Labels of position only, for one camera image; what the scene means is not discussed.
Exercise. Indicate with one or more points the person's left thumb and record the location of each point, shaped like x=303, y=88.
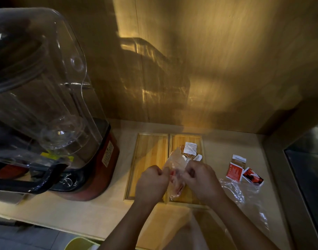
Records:
x=165, y=172

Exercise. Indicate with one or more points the person's left hand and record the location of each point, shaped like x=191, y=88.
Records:
x=150, y=184

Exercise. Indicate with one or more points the red blender base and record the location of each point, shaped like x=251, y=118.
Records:
x=91, y=166

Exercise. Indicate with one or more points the red square sachet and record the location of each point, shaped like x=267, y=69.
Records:
x=234, y=172

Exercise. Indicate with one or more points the clear plastic snack bag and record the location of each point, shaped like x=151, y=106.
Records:
x=181, y=169

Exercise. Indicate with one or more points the wooden countertop hatch lid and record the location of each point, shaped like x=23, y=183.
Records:
x=186, y=153
x=148, y=164

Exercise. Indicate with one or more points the red and black sachet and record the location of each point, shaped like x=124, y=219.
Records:
x=252, y=176

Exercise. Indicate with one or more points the person's left forearm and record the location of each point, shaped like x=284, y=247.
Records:
x=127, y=226

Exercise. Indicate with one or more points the empty clear plastic bag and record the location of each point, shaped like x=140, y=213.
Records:
x=242, y=197

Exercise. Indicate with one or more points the person's right forearm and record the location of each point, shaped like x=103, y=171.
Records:
x=242, y=223

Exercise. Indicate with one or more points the brown and white sachet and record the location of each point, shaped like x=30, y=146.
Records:
x=238, y=160

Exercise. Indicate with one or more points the yellow-green bin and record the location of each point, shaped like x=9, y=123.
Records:
x=80, y=244

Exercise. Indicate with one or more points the stainless steel sink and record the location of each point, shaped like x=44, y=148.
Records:
x=304, y=179

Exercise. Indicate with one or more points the person's right hand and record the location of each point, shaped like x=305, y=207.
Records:
x=204, y=180

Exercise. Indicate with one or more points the person's right thumb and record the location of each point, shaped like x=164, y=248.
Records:
x=185, y=175

